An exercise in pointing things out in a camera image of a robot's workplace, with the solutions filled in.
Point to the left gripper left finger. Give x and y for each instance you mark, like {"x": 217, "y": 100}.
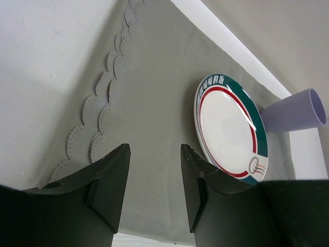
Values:
{"x": 82, "y": 209}

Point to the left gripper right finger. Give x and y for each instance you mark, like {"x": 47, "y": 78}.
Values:
{"x": 223, "y": 211}

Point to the white plate green red rim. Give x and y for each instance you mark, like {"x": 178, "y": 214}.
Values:
{"x": 230, "y": 130}

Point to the lilac plastic cup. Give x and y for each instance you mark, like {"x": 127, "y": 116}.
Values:
{"x": 301, "y": 111}

